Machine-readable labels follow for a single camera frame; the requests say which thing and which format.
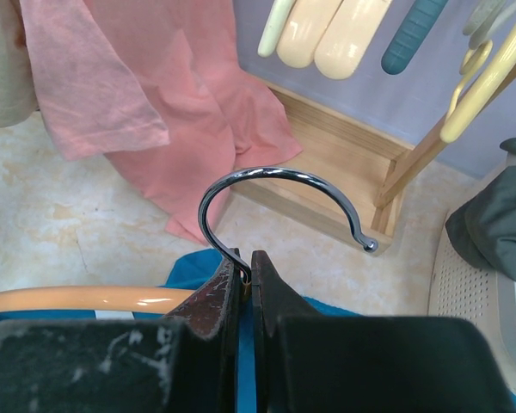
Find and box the pink hanging t-shirt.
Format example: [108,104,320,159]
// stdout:
[21,1,301,243]

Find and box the beige hanging t-shirt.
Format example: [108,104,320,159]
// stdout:
[0,0,38,128]

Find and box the white hanger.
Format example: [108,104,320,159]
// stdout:
[463,0,516,50]

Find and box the white laundry basket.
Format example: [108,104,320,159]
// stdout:
[427,154,516,382]

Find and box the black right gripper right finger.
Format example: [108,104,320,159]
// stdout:
[251,250,321,412]

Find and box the yellow hanger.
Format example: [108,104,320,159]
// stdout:
[439,23,516,144]

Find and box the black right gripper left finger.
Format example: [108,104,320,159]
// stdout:
[165,250,241,412]

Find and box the wooden clothes rack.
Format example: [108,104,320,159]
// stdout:
[230,51,516,258]

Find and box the orange hanger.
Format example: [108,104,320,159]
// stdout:
[0,166,379,317]

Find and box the light wooden hanger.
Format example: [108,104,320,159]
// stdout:
[314,0,391,80]

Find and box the blue t-shirt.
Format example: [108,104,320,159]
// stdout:
[0,250,516,412]

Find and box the blue hanger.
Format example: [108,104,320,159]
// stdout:
[381,0,448,75]

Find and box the grey shirt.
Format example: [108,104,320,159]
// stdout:
[445,138,516,282]

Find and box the cream wooden hanger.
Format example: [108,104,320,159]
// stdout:
[257,0,341,69]

